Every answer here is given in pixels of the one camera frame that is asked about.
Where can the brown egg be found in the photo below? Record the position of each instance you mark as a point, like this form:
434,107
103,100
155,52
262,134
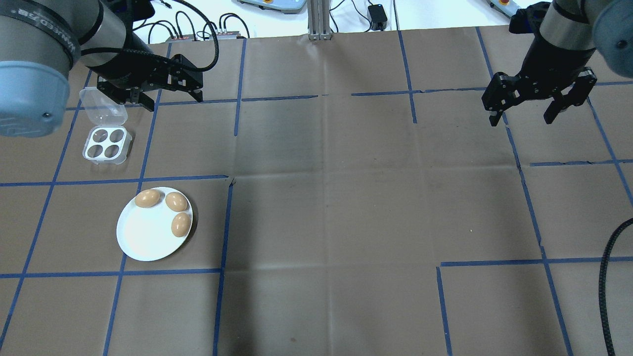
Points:
181,224
176,201
147,198

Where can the clear plastic egg box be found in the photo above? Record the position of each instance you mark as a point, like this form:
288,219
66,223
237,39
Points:
104,111

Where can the white round plate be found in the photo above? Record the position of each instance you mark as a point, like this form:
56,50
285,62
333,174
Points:
148,237

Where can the grey touchscreen teach pendant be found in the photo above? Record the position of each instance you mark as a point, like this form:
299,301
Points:
502,6
272,4

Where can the black power adapter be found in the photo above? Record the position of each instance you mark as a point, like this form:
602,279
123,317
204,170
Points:
377,15

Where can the aluminium camera post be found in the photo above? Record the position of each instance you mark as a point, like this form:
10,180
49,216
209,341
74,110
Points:
319,20

